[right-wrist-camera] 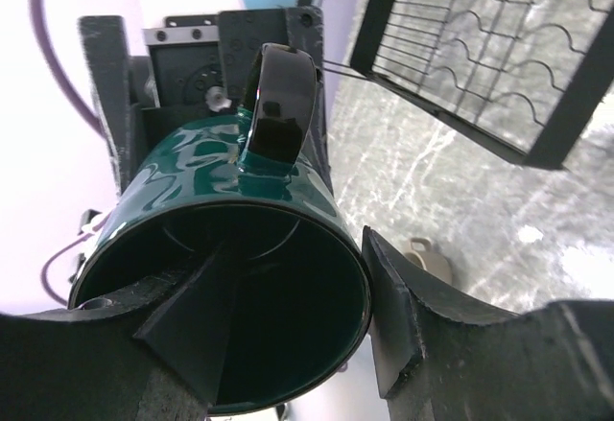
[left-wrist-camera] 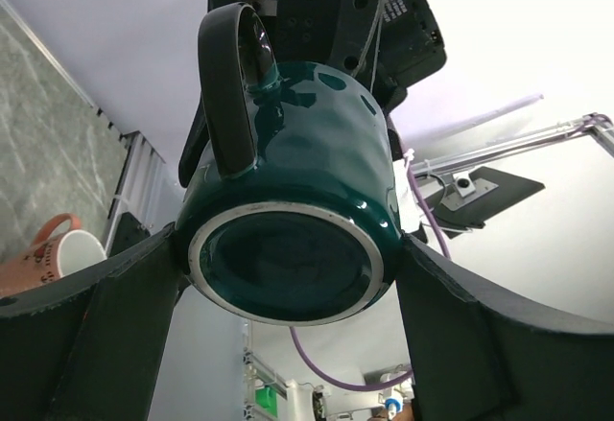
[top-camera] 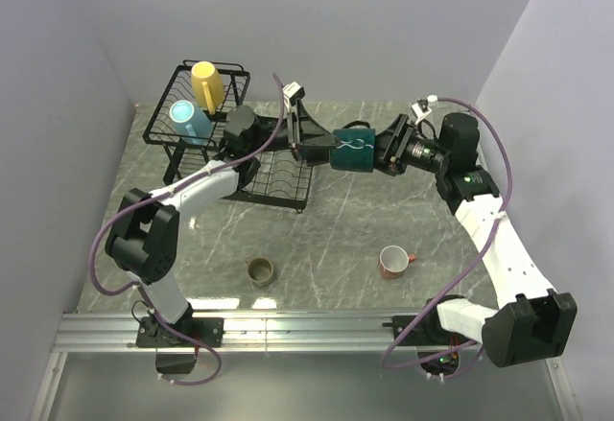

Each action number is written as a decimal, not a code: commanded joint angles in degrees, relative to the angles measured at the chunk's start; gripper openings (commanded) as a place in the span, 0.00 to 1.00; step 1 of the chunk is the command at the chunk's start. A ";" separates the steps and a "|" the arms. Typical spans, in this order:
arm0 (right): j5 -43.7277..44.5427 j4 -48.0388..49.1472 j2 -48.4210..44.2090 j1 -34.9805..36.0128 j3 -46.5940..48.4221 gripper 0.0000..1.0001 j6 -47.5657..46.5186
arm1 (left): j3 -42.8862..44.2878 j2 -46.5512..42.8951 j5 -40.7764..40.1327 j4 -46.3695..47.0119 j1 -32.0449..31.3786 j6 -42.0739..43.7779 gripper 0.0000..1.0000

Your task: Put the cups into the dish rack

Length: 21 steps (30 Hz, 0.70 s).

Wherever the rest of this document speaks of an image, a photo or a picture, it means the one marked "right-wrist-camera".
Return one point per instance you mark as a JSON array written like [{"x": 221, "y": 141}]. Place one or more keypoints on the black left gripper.
[{"x": 196, "y": 67}]

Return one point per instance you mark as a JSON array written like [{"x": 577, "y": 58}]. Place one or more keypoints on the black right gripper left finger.
[{"x": 120, "y": 354}]

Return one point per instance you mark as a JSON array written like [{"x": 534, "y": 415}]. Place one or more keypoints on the black wire dish rack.
[{"x": 520, "y": 78}]

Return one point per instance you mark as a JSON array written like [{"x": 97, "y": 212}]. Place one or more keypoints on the dark green patterned mug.
[{"x": 277, "y": 297}]

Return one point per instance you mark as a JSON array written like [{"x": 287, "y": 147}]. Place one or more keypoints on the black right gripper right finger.
[{"x": 441, "y": 354}]

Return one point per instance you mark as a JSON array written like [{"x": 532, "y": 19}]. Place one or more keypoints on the olive brown small cup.
[{"x": 422, "y": 254}]

